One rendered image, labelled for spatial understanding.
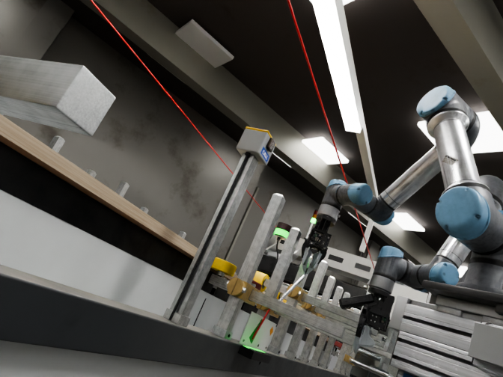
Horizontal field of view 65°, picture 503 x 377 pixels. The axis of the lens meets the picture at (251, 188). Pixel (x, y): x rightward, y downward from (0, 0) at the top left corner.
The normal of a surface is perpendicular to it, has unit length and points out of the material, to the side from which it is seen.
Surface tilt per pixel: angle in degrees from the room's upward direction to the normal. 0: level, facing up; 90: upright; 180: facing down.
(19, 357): 90
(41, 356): 90
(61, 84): 90
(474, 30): 90
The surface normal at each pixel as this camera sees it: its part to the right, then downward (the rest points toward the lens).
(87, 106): 0.85, 0.22
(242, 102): 0.59, -0.01
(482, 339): -0.71, -0.49
